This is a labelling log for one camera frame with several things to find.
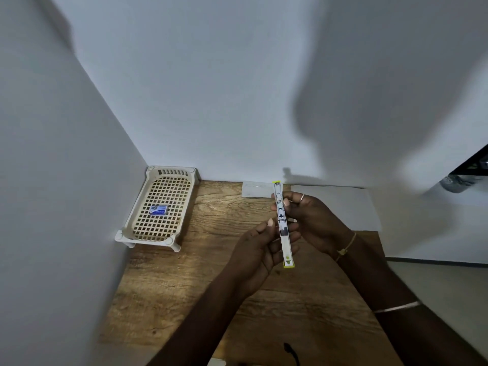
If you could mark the person's right hand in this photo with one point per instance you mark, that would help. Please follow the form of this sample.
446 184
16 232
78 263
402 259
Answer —
316 221

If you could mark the person's left hand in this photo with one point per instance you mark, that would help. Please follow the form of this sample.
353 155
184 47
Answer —
251 259

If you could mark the large white paper sheet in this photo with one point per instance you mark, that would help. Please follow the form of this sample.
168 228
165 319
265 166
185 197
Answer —
350 209

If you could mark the white and yellow stapler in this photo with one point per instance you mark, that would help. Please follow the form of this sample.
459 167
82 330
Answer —
286 245

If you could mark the small white papers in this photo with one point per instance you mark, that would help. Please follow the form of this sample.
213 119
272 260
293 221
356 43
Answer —
255 189

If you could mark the blue staples box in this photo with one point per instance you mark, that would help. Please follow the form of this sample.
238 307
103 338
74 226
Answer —
159 209

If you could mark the person's right forearm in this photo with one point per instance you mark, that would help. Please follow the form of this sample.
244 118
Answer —
396 339

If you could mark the person's left forearm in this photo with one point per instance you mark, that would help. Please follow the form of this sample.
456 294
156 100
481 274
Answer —
202 327

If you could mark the cream plastic lattice basket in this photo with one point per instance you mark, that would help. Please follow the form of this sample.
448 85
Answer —
150 240

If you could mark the silver bangle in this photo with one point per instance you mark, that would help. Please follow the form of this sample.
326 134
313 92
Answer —
396 307

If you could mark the crumpled silver object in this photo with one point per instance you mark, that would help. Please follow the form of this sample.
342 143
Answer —
457 183

